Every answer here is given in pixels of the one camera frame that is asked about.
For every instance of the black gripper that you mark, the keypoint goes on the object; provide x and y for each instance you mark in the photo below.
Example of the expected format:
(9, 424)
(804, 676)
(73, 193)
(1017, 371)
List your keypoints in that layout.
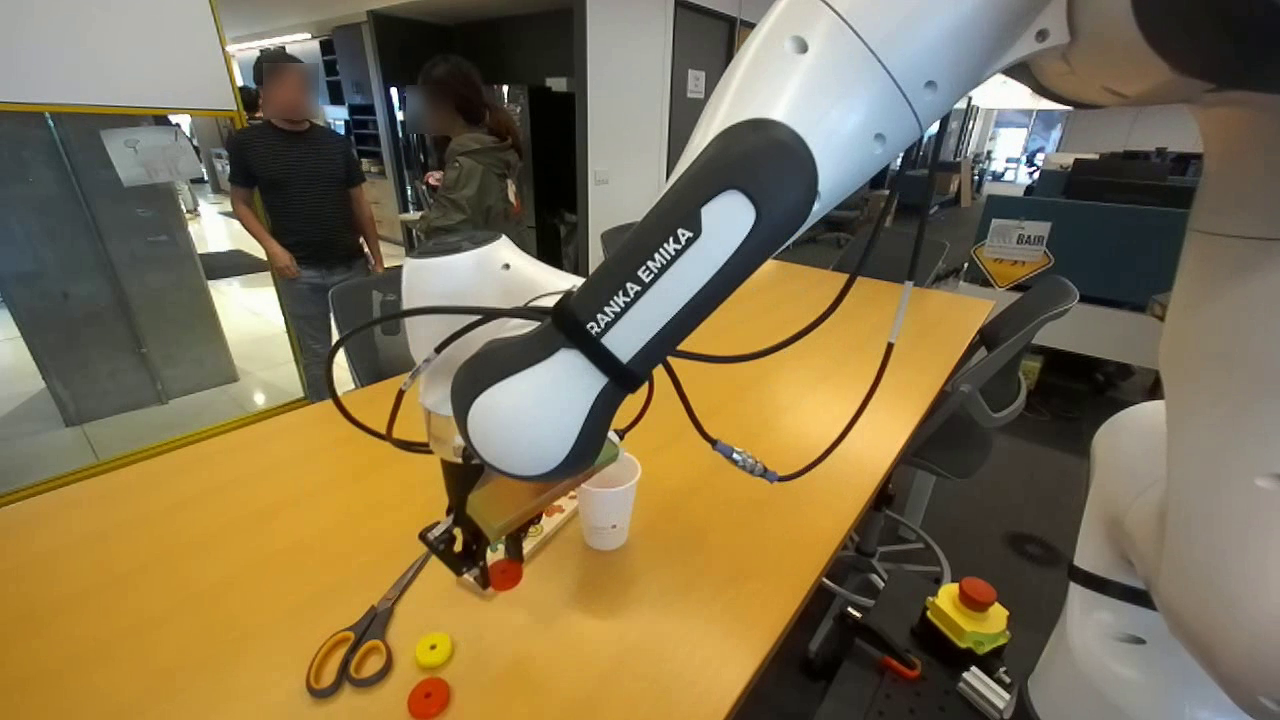
(464, 512)

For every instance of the orange plastic disc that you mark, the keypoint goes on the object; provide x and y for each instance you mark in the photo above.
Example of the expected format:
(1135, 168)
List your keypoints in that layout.
(507, 575)
(417, 696)

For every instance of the yellow plastic disc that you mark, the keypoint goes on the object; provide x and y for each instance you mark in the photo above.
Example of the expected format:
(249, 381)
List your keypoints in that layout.
(427, 655)

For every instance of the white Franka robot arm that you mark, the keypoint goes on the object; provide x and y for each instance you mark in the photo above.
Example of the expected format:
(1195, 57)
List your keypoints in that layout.
(864, 80)

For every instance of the wooden number puzzle board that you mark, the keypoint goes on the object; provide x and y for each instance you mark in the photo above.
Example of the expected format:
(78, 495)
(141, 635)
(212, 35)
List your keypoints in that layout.
(553, 524)

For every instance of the white paper cup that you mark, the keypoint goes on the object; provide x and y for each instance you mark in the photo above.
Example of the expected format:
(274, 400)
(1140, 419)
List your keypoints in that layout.
(609, 512)

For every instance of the grey mesh chair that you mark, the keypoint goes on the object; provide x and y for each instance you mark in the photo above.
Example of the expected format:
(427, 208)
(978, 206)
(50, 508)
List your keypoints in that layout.
(381, 335)
(618, 242)

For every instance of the woman in olive jacket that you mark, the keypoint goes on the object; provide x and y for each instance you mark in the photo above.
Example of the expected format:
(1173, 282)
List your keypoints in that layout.
(464, 184)

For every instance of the man in black t-shirt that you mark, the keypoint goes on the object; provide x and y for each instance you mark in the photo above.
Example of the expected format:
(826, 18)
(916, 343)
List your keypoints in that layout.
(304, 184)

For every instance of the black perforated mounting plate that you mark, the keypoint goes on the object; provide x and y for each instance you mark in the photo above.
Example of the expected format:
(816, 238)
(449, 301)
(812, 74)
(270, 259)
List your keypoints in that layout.
(904, 703)

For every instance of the silver metal block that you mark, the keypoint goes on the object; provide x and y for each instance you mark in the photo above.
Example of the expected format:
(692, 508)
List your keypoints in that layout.
(984, 689)

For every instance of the dark grey door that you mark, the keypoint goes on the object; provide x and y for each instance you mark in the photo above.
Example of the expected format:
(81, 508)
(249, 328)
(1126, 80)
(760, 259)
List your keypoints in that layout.
(692, 64)

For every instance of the black office chair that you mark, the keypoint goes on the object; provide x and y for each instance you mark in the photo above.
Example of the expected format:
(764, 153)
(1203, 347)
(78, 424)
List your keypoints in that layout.
(1001, 354)

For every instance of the yellow white sign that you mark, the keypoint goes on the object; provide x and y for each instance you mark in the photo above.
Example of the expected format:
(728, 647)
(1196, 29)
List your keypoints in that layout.
(1020, 242)

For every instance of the small grey table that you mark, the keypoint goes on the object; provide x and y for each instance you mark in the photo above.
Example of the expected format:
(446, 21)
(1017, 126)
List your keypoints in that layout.
(1100, 335)

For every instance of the yellow framed glass partition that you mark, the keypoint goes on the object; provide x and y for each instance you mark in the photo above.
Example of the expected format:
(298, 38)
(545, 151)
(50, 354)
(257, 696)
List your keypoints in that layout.
(24, 52)

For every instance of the blue cabinet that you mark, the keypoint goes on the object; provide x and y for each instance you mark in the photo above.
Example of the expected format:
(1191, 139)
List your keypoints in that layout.
(1122, 255)

